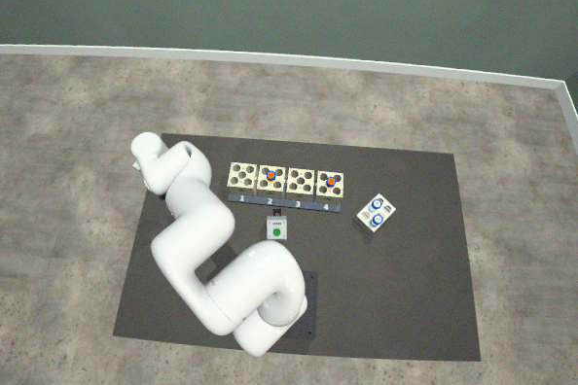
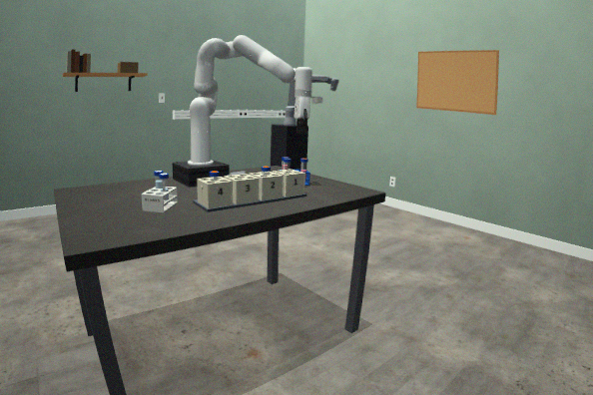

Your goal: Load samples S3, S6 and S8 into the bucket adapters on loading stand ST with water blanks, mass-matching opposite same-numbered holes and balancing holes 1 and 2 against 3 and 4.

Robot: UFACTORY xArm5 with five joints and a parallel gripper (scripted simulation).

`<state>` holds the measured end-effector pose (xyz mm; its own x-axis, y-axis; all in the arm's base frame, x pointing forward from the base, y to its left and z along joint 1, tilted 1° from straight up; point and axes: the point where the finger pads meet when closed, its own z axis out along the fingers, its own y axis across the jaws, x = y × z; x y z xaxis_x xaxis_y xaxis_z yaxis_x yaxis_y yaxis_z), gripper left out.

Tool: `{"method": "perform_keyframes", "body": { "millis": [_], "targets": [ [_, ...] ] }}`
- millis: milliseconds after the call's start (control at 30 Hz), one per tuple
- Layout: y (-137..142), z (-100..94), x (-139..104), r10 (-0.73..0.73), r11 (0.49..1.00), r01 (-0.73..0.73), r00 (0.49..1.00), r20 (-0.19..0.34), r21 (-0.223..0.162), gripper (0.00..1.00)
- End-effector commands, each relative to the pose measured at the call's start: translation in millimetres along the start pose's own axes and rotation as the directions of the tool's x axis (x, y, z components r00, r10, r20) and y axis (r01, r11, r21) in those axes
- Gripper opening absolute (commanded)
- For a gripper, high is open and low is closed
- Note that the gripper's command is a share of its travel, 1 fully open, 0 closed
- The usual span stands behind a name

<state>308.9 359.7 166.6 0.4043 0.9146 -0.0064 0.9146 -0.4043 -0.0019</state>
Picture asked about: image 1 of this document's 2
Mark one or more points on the cream block with round holes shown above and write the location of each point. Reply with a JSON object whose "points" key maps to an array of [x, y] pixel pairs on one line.
{"points": [[243, 178], [300, 184], [328, 195], [271, 189]]}

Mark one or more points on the white tube rack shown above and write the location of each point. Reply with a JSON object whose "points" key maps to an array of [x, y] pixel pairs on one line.
{"points": [[364, 222]]}

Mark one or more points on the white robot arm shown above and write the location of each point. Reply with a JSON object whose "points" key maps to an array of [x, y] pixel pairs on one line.
{"points": [[204, 224]]}

